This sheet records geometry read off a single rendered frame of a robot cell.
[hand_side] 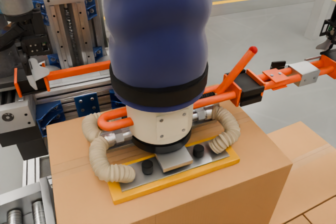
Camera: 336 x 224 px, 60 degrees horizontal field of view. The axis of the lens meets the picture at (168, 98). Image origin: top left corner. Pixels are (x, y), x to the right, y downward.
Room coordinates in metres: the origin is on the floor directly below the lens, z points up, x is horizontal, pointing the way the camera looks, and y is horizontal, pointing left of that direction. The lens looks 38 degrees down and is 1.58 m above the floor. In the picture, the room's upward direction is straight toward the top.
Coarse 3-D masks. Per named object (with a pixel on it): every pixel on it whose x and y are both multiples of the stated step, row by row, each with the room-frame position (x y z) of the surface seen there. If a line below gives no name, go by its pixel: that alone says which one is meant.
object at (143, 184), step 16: (192, 144) 0.55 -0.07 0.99; (208, 144) 0.55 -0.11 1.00; (144, 160) 0.47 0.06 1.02; (208, 160) 0.49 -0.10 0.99; (224, 160) 0.50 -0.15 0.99; (144, 176) 0.44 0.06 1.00; (160, 176) 0.44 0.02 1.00; (176, 176) 0.45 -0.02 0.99; (192, 176) 0.45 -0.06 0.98; (112, 192) 0.40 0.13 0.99; (128, 192) 0.40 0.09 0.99; (144, 192) 0.41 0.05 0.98
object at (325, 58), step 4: (332, 52) 0.82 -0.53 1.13; (324, 56) 0.80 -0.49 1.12; (328, 56) 0.80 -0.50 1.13; (332, 56) 0.80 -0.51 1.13; (324, 60) 0.80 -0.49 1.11; (328, 60) 0.78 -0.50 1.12; (332, 60) 0.77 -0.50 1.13; (324, 64) 0.79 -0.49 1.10; (328, 64) 0.78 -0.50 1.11; (332, 64) 0.77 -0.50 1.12; (332, 72) 0.76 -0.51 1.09; (332, 76) 0.75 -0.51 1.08
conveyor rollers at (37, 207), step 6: (36, 204) 0.65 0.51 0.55; (42, 204) 0.65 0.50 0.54; (12, 210) 0.62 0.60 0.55; (18, 210) 0.63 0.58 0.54; (36, 210) 0.62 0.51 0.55; (42, 210) 0.63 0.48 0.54; (12, 216) 0.60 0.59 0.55; (18, 216) 0.60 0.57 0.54; (36, 216) 0.60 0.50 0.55; (42, 216) 0.60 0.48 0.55; (12, 222) 0.57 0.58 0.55; (18, 222) 0.58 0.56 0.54; (36, 222) 0.58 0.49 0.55; (42, 222) 0.57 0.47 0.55
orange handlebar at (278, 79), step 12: (108, 60) 0.80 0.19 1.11; (60, 72) 0.73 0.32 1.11; (72, 72) 0.74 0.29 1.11; (84, 72) 0.75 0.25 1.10; (264, 72) 0.72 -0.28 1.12; (276, 72) 0.72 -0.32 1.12; (288, 72) 0.74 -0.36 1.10; (324, 72) 0.74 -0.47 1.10; (276, 84) 0.68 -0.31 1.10; (216, 96) 0.61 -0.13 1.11; (228, 96) 0.62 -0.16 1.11; (120, 108) 0.56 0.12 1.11; (120, 120) 0.52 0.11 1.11
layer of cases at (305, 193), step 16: (288, 128) 1.08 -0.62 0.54; (304, 128) 1.08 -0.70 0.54; (288, 144) 0.97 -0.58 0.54; (304, 144) 0.97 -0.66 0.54; (320, 144) 0.97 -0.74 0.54; (304, 160) 0.87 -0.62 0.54; (320, 160) 0.87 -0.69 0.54; (288, 176) 0.79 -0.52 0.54; (304, 176) 0.79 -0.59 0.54; (320, 176) 0.79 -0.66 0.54; (288, 192) 0.71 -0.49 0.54; (304, 192) 0.71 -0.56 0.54; (320, 192) 0.71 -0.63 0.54; (288, 208) 0.63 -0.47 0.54; (304, 208) 0.63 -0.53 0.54; (320, 208) 0.63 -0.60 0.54
